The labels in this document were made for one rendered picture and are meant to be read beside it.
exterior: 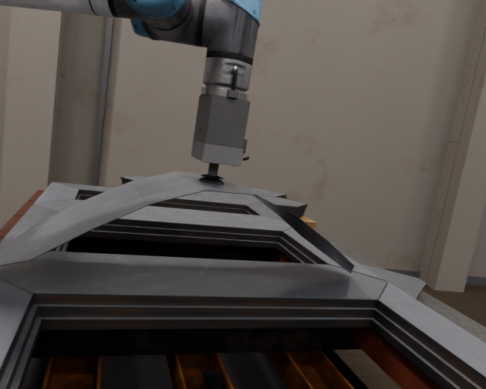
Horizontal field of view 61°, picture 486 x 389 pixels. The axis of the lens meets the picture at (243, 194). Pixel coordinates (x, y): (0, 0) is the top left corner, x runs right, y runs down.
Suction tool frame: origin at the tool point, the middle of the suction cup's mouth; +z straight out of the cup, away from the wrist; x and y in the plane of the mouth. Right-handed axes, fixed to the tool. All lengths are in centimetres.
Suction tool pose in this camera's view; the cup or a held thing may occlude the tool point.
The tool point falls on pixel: (210, 189)
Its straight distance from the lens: 68.7
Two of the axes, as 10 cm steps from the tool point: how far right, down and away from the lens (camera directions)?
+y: -3.3, -2.0, 9.2
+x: -9.3, -1.0, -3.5
